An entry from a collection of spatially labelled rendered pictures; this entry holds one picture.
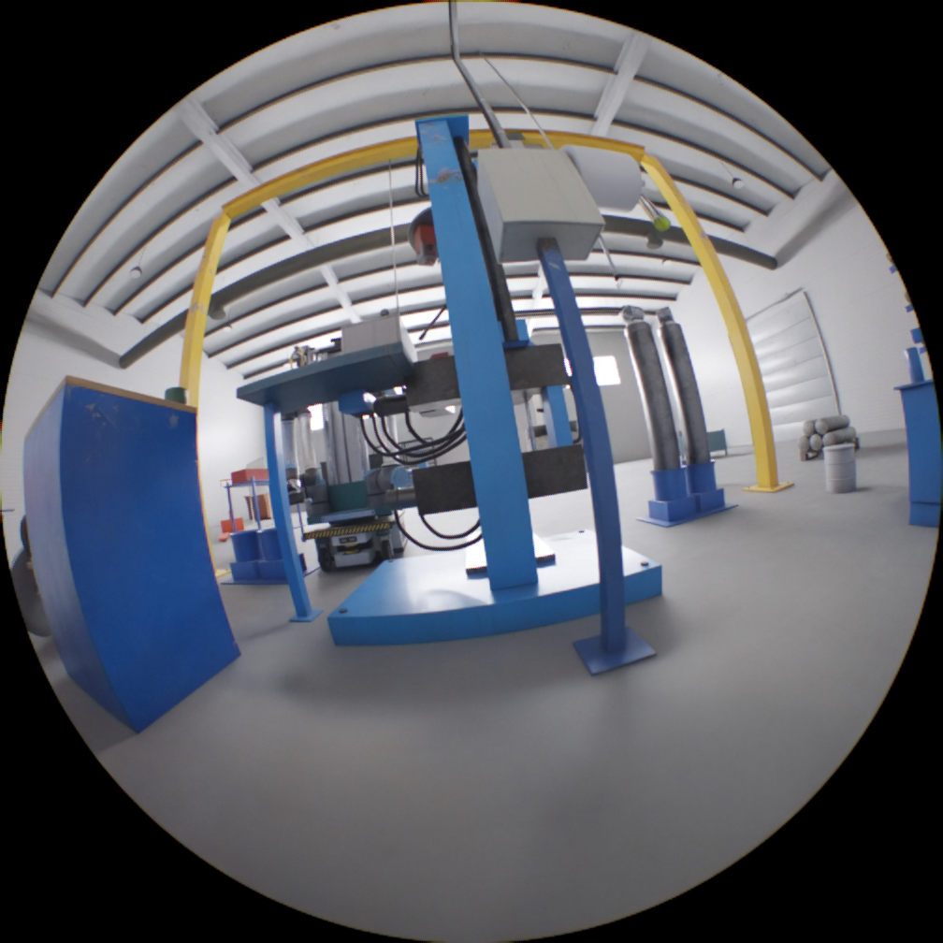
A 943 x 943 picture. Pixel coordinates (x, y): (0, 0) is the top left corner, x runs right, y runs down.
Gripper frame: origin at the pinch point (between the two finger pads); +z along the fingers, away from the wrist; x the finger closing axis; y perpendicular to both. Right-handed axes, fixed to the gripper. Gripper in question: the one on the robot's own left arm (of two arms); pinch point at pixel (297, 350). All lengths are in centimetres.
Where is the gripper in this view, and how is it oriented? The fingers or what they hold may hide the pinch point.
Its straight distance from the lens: 182.0
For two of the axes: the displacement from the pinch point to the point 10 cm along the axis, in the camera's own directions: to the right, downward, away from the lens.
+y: 9.9, -1.5, 0.0
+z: 0.0, -0.1, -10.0
